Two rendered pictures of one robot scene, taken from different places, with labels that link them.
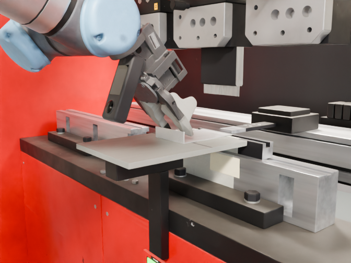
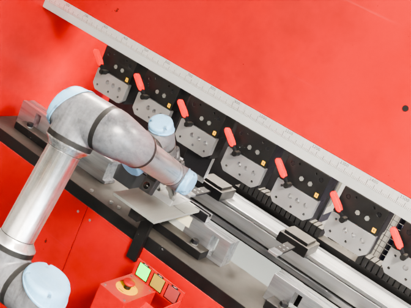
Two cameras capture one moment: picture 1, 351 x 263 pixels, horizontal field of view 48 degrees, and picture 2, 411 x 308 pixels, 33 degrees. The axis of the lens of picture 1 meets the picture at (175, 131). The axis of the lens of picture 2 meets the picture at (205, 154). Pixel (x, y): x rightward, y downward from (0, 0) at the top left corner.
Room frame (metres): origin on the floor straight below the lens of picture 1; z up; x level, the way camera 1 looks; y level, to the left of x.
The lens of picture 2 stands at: (-1.20, 0.82, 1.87)
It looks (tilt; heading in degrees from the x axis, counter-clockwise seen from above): 17 degrees down; 335
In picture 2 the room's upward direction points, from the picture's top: 24 degrees clockwise
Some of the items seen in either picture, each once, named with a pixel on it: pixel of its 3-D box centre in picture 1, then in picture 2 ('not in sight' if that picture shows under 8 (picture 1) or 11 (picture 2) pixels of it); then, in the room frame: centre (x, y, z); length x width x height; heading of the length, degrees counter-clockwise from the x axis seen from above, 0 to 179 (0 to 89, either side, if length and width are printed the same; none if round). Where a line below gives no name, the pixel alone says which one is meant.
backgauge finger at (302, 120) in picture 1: (265, 121); (205, 188); (0.91, -0.21, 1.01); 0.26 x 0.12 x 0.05; 129
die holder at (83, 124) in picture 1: (96, 132); (67, 140); (1.24, 0.25, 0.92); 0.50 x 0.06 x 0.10; 39
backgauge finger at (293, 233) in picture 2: not in sight; (289, 244); (0.62, -0.44, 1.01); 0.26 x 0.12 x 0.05; 129
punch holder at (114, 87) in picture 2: not in sight; (120, 75); (1.14, 0.17, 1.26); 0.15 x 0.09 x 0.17; 39
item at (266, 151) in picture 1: (228, 142); (186, 203); (0.79, -0.11, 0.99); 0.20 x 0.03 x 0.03; 39
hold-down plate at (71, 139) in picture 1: (73, 141); (45, 142); (1.25, 0.33, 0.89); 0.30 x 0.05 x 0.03; 39
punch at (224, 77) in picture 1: (221, 71); (196, 164); (0.81, -0.09, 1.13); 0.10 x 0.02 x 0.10; 39
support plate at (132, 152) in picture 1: (163, 144); (157, 202); (0.72, 0.02, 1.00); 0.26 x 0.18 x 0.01; 129
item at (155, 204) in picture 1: (146, 206); (138, 233); (0.70, 0.05, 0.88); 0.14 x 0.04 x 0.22; 129
